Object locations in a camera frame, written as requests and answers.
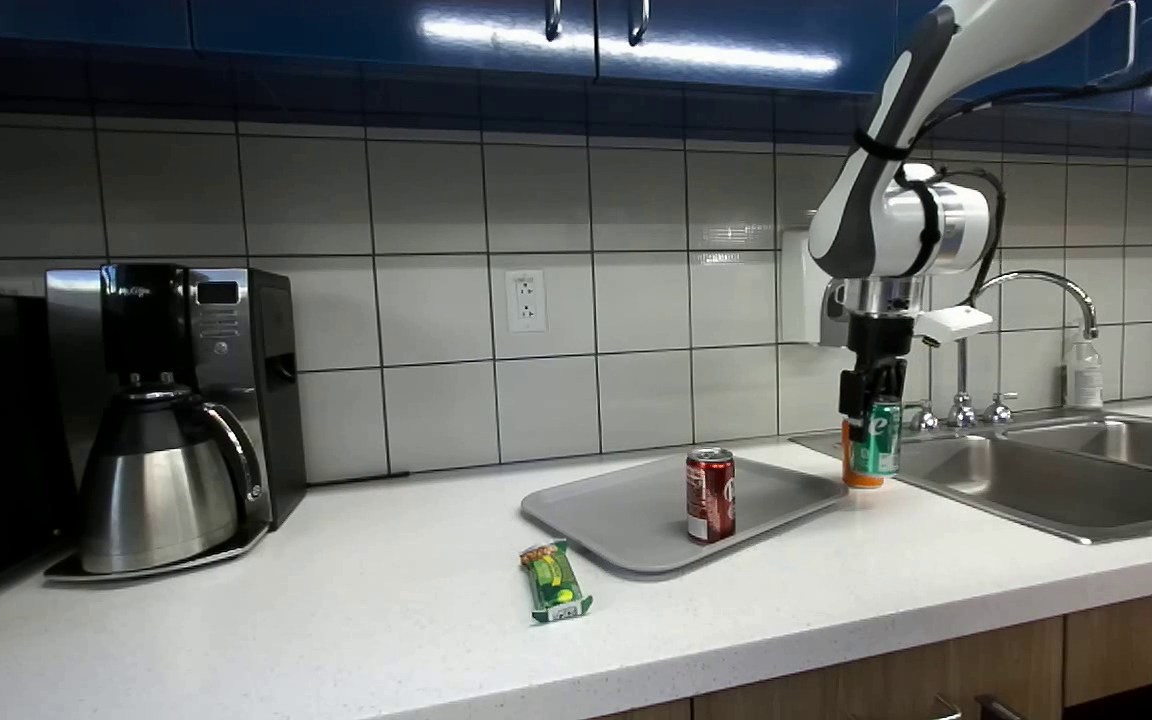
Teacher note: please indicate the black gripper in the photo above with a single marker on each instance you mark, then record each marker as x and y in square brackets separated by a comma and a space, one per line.
[881, 345]

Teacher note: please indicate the green soda can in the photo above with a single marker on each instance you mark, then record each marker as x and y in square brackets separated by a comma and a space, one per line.
[884, 442]

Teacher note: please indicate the orange Fanta can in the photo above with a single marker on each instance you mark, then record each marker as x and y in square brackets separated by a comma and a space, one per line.
[856, 468]

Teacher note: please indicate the red Dr Pepper can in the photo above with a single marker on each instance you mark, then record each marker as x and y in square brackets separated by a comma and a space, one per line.
[712, 499]

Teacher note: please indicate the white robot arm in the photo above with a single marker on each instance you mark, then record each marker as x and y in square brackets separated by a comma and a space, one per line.
[903, 226]

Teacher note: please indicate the grey plastic tray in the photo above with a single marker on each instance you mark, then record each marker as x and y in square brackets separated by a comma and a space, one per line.
[601, 520]

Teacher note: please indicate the clear soap bottle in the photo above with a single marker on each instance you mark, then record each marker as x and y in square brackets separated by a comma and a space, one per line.
[1086, 382]

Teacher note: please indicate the chrome gooseneck faucet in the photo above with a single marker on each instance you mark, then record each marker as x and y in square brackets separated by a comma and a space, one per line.
[1082, 303]

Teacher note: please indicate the stainless steel double sink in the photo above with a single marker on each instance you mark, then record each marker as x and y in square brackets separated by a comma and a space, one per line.
[1109, 484]

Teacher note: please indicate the wooden lower cabinets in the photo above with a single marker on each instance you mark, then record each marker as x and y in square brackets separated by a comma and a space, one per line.
[896, 683]

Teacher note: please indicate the green snack packet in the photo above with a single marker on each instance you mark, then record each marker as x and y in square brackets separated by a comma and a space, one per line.
[555, 584]

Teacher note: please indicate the black steel coffee maker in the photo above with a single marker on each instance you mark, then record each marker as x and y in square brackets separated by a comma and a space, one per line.
[256, 363]

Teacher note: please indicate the blue upper cabinets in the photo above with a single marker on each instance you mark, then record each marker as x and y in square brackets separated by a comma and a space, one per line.
[270, 43]

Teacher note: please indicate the steel coffee carafe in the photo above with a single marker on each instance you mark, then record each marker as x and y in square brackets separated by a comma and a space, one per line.
[159, 494]

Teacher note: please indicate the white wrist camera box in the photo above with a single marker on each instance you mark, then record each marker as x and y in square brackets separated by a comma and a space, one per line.
[959, 327]

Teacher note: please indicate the white wall soap dispenser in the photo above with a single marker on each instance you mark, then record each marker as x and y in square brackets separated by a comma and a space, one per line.
[796, 306]

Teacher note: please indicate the white wall power outlet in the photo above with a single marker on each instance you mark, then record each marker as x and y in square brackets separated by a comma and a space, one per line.
[525, 303]

